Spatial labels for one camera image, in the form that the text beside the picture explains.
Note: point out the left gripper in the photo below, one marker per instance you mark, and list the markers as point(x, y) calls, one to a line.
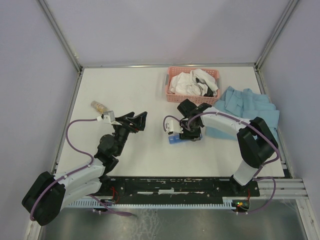
point(138, 121)

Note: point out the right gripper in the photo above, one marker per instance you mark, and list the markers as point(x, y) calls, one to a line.
point(194, 136)

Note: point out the blue weekly pill organizer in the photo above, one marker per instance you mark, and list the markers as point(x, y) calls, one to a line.
point(175, 139)

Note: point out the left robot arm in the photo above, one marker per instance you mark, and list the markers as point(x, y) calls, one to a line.
point(51, 193)

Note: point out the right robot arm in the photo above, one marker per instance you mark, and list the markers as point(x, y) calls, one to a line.
point(258, 146)

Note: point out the clear pill bottle yellow pills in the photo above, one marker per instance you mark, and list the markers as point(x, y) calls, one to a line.
point(99, 107)

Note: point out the white cloth in basket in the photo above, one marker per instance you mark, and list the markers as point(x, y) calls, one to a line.
point(194, 83)

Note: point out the pink plastic basket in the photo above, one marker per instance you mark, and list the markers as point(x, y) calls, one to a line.
point(176, 98)

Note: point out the light blue cloth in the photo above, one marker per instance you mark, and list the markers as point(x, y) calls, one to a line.
point(249, 105)

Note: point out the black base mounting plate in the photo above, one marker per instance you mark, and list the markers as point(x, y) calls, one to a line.
point(166, 199)

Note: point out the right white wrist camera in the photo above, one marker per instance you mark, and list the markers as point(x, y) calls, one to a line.
point(173, 127)

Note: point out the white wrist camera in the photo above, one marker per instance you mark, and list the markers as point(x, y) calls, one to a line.
point(173, 127)
point(108, 117)

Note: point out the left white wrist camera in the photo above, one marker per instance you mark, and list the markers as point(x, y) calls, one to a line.
point(108, 117)

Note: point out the left aluminium frame post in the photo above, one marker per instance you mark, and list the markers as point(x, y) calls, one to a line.
point(59, 34)

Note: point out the aluminium frame post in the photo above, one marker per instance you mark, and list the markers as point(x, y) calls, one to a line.
point(59, 34)
point(278, 30)

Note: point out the aluminium front rail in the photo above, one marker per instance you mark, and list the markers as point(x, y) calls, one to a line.
point(287, 187)

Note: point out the right aluminium frame post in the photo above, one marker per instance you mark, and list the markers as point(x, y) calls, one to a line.
point(278, 30)

